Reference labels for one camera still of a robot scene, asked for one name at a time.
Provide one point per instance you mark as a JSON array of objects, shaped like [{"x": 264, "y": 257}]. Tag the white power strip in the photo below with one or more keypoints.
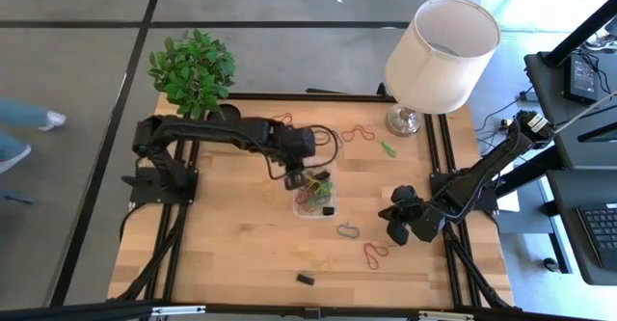
[{"x": 505, "y": 125}]

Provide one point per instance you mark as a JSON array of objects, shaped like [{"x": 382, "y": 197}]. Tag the black metal pole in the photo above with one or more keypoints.
[{"x": 578, "y": 34}]

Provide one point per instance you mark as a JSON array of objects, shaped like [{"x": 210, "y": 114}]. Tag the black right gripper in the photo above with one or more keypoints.
[{"x": 426, "y": 222}]

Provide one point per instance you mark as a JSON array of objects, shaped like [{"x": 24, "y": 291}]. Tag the blue rubber band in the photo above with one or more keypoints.
[{"x": 339, "y": 231}]

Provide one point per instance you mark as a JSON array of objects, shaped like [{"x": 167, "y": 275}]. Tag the black desk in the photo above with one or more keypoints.
[
  {"x": 549, "y": 85},
  {"x": 564, "y": 215}
]

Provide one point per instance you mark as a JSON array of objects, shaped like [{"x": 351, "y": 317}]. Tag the clear plastic bin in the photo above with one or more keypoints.
[{"x": 296, "y": 210}]

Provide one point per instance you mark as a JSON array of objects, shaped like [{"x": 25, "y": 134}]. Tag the green plant in black pot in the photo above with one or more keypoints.
[{"x": 193, "y": 70}]

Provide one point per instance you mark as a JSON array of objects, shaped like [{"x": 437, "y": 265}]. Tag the white paper sheet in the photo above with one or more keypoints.
[{"x": 508, "y": 204}]

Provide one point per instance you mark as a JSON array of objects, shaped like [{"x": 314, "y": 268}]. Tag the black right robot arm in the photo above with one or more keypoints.
[{"x": 482, "y": 171}]

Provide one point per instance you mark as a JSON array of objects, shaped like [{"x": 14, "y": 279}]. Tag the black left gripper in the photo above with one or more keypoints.
[{"x": 296, "y": 165}]

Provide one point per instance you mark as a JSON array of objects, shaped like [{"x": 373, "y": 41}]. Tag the black aluminium frame rail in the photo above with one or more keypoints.
[
  {"x": 172, "y": 268},
  {"x": 155, "y": 268},
  {"x": 453, "y": 273},
  {"x": 289, "y": 97},
  {"x": 470, "y": 273},
  {"x": 72, "y": 311}
]

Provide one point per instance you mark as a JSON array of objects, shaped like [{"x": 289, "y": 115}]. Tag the black keyboard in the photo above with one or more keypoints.
[{"x": 600, "y": 234}]

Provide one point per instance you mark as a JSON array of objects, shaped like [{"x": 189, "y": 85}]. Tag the white shade silver table lamp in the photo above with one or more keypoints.
[{"x": 434, "y": 70}]

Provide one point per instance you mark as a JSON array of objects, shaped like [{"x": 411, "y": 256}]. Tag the silver metal bracket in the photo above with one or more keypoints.
[
  {"x": 446, "y": 315},
  {"x": 178, "y": 310}
]

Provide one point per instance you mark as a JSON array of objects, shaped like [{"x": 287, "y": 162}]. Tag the black desk leg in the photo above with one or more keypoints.
[{"x": 535, "y": 174}]

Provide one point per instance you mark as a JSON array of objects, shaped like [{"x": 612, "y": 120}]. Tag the yellow rubber band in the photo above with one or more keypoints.
[
  {"x": 324, "y": 264},
  {"x": 315, "y": 184}
]

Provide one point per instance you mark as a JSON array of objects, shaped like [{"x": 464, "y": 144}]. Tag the black labelled device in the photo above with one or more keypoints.
[{"x": 581, "y": 77}]

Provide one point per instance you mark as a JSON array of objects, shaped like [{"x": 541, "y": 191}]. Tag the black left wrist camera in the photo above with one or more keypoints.
[{"x": 294, "y": 181}]

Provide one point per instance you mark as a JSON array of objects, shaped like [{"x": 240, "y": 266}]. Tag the black caster wheel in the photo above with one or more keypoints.
[{"x": 551, "y": 264}]

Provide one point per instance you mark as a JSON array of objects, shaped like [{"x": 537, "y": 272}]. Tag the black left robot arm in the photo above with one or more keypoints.
[{"x": 207, "y": 129}]

